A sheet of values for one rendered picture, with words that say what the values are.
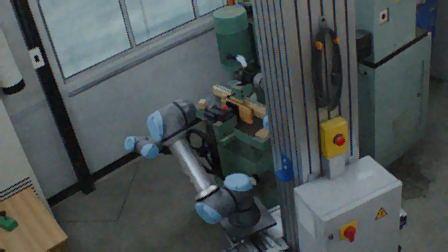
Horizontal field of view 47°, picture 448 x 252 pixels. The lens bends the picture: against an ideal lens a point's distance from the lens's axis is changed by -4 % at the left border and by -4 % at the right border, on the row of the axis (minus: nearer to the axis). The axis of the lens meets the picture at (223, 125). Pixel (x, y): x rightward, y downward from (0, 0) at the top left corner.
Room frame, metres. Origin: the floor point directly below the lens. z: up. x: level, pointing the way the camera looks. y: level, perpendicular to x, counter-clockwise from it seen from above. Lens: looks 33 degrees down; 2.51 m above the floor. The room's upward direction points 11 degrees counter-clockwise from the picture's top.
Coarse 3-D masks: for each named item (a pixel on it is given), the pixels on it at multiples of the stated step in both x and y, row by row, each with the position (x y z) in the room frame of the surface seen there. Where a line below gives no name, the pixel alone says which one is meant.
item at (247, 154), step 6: (252, 96) 2.87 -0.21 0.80; (228, 144) 2.47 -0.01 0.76; (234, 144) 2.42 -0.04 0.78; (234, 150) 2.43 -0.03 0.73; (240, 150) 2.38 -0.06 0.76; (246, 150) 2.34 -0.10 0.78; (252, 150) 2.31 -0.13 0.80; (258, 150) 2.32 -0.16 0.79; (270, 150) 2.37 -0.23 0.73; (246, 156) 2.35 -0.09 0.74; (252, 156) 2.30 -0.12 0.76; (258, 156) 2.31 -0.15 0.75; (264, 156) 2.34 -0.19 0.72; (252, 162) 2.31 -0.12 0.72
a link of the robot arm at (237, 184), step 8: (232, 176) 1.82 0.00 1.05; (240, 176) 1.81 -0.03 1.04; (224, 184) 1.78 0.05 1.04; (232, 184) 1.76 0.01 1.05; (240, 184) 1.75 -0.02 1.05; (248, 184) 1.75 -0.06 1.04; (232, 192) 1.73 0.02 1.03; (240, 192) 1.73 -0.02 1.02; (248, 192) 1.74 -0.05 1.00; (240, 200) 1.72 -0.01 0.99; (248, 200) 1.74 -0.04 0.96; (240, 208) 1.73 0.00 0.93
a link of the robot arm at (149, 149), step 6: (138, 144) 2.17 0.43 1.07; (144, 144) 2.15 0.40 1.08; (150, 144) 2.13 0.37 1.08; (156, 144) 2.15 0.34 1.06; (162, 144) 2.16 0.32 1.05; (138, 150) 2.15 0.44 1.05; (144, 150) 2.11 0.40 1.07; (150, 150) 2.11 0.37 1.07; (156, 150) 2.12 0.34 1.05; (144, 156) 2.11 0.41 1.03; (150, 156) 2.10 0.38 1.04; (156, 156) 2.12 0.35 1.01
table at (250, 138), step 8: (216, 96) 2.78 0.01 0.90; (208, 104) 2.71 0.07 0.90; (216, 104) 2.69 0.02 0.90; (200, 112) 2.65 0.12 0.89; (240, 120) 2.47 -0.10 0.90; (256, 120) 2.44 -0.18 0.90; (240, 128) 2.39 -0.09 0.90; (248, 128) 2.38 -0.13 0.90; (256, 128) 2.36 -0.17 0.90; (232, 136) 2.38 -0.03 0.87; (240, 136) 2.37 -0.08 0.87; (248, 136) 2.31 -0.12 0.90; (256, 136) 2.29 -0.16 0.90; (224, 144) 2.34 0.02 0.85; (256, 144) 2.26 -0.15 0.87; (264, 144) 2.23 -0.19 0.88
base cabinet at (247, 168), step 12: (228, 156) 2.49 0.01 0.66; (240, 156) 2.40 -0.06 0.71; (228, 168) 2.50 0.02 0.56; (240, 168) 2.41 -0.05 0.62; (252, 168) 2.32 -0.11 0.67; (264, 168) 2.33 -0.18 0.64; (216, 180) 2.64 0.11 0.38; (276, 192) 2.37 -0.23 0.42; (264, 204) 2.31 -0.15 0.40; (276, 204) 2.36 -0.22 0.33
